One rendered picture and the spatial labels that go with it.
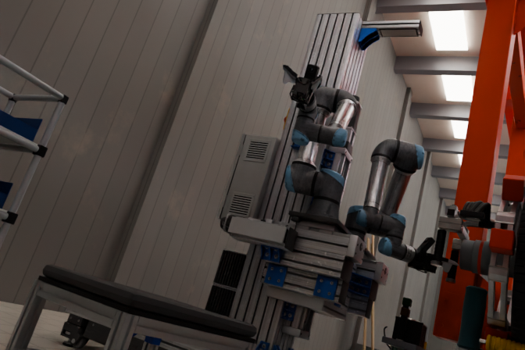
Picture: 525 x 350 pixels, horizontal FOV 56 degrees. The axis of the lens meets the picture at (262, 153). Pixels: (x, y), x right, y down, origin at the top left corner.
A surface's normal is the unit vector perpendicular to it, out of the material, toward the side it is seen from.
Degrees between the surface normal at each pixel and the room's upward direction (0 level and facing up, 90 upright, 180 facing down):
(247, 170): 90
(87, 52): 90
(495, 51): 90
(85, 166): 90
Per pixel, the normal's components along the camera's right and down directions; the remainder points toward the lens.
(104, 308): -0.58, -0.41
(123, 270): 0.87, 0.10
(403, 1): -0.41, -0.40
